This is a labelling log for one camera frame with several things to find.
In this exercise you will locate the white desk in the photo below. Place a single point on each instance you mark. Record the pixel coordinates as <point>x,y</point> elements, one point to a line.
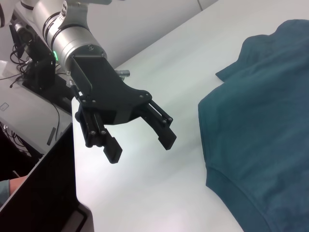
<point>29,106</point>

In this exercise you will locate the teal blue shirt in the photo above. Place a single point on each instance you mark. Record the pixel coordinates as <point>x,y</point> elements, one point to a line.
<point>253,120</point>

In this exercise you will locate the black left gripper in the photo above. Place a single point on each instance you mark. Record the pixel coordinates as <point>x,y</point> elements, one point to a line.
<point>106,84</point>

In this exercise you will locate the person's bare hand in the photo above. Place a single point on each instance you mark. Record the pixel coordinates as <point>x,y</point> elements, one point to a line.
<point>17,184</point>

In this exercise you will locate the grey green sleeved forearm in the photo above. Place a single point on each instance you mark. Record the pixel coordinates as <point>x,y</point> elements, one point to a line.
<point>4,192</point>

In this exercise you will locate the clear network plug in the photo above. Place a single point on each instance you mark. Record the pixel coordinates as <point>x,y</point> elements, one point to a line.
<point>69,82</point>

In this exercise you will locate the black monitor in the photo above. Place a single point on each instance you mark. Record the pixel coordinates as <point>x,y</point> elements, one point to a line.
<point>48,188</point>

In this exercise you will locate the black electronics box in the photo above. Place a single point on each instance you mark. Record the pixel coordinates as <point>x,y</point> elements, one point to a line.
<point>39,72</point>

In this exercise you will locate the black flat stick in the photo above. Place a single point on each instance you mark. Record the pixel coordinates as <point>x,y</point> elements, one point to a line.
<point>51,135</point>

